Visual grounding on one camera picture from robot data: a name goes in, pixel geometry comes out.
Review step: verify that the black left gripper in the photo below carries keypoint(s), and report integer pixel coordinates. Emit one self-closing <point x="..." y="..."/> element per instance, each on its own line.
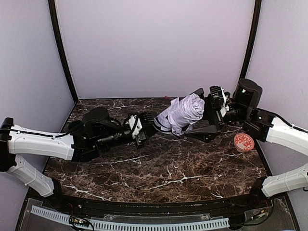
<point x="143" y="127"/>

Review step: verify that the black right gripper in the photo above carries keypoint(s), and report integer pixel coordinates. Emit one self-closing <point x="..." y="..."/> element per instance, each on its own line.
<point x="217" y="112"/>

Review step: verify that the lavender folding umbrella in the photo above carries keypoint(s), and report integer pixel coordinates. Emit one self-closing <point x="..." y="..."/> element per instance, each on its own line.
<point x="181" y="115"/>

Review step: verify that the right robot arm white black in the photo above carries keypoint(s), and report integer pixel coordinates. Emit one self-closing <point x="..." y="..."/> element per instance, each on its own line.
<point x="266" y="126"/>

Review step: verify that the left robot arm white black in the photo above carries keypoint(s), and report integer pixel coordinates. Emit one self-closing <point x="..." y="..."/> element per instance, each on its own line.
<point x="85" y="139"/>

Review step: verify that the red white patterned bowl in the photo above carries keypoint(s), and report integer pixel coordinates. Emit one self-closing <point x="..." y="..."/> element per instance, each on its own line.
<point x="243" y="142"/>

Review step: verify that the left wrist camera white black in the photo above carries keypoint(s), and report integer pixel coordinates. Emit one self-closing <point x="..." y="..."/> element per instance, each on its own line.
<point x="138" y="122"/>

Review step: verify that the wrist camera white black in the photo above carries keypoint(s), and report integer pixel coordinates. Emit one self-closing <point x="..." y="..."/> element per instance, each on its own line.
<point x="219" y="99"/>
<point x="138" y="122"/>

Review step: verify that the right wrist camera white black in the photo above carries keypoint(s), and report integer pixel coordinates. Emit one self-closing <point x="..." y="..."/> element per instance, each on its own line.
<point x="219" y="99"/>

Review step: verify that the right black corner post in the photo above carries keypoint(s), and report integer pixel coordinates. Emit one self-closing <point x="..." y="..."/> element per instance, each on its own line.
<point x="251" y="39"/>

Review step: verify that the black corner post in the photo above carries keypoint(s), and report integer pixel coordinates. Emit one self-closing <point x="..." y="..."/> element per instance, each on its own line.
<point x="61" y="51"/>
<point x="251" y="39"/>

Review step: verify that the left black corner post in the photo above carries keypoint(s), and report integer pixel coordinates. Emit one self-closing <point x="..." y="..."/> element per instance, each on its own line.
<point x="61" y="51"/>

